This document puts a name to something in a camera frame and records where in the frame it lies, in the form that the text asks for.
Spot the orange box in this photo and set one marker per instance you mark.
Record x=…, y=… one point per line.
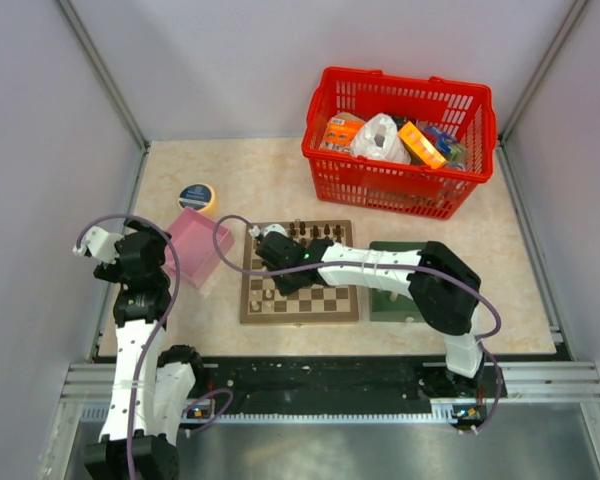
x=417, y=144

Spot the orange printed carton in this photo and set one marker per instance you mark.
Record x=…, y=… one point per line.
x=340, y=131

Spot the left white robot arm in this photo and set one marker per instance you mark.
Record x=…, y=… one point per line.
x=150, y=387

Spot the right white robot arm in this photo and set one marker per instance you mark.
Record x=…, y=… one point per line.
x=444, y=289

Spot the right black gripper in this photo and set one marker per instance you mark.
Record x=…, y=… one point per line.
x=286, y=289

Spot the green wooden tray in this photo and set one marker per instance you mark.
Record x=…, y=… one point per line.
x=388, y=306

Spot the white plastic bag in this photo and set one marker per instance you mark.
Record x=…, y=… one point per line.
x=378, y=140

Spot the pink open box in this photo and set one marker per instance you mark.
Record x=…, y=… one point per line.
x=191, y=235

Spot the yellow tape roll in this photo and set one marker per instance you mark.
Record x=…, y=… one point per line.
x=200, y=197

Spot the red plastic basket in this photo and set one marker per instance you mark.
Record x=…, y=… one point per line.
x=461, y=109

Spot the blue packaged item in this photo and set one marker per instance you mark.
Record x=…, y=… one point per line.
x=445, y=144

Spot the dark chess pieces group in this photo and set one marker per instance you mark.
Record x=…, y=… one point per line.
x=304, y=231

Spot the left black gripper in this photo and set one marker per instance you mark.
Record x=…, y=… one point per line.
x=112, y=271

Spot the wooden chess board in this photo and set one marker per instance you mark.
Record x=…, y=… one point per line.
x=310, y=305

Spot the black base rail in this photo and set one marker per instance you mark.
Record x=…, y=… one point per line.
x=315, y=385

